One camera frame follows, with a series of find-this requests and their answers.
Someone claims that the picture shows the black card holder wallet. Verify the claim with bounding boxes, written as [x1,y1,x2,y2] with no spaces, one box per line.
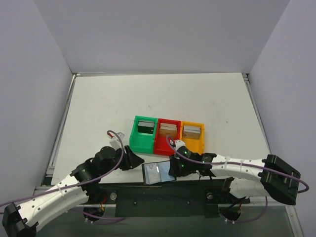
[142,161,176,185]

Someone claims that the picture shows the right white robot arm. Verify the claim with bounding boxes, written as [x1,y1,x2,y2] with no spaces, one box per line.
[169,140,301,205]

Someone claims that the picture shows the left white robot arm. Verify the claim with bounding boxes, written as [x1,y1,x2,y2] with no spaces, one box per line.
[2,146,144,237]

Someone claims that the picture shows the dark cards in green bin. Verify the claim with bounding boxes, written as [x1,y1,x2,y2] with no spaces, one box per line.
[137,120,155,134]

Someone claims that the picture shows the tan cards in red bin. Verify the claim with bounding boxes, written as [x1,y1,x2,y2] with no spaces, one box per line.
[159,126,178,139]

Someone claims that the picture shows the green plastic bin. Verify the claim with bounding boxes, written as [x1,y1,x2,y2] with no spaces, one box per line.
[129,116,158,154]

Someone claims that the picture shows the red plastic bin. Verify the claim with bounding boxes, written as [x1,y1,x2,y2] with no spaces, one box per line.
[154,118,181,156]

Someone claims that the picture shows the yellow plastic bin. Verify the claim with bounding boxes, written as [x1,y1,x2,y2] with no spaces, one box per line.
[180,121,205,154]

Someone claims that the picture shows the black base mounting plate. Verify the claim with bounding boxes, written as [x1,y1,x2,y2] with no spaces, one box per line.
[85,179,250,218]

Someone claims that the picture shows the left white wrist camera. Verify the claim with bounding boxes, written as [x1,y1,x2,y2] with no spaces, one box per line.
[107,132,126,149]

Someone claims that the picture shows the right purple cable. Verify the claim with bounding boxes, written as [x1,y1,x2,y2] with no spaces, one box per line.
[165,134,310,225]

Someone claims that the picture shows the purple cable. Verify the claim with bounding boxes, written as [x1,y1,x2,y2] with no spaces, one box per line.
[165,134,310,225]
[0,129,126,225]

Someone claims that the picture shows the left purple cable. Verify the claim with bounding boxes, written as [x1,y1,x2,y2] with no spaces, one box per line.
[0,129,126,225]

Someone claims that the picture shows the aluminium frame rail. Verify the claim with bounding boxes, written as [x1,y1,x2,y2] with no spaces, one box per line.
[33,185,297,207]

